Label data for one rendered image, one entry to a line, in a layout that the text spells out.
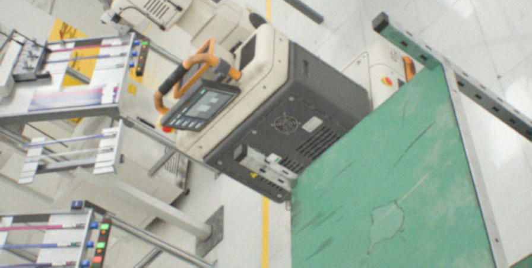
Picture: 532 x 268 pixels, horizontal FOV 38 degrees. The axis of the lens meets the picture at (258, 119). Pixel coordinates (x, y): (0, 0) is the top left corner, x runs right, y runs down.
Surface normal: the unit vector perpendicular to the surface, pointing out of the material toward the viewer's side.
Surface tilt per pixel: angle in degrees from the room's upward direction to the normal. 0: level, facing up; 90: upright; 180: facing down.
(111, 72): 45
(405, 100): 0
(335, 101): 90
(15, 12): 90
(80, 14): 90
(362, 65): 0
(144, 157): 90
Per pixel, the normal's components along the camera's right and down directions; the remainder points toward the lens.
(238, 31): -0.16, 0.62
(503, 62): -0.79, -0.47
